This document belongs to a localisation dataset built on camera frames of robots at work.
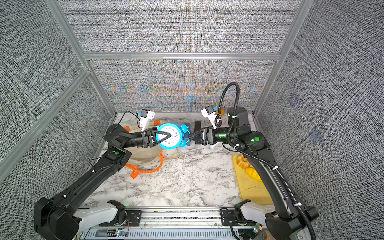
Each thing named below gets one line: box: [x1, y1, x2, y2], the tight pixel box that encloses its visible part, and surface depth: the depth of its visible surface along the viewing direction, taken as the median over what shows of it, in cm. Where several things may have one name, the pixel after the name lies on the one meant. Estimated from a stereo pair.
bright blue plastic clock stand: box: [156, 122, 191, 150], surface depth 59 cm
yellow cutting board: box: [232, 154, 274, 205], surface depth 87 cm
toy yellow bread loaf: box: [245, 166, 263, 183], surface depth 88 cm
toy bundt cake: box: [236, 154, 251, 169], surface depth 91 cm
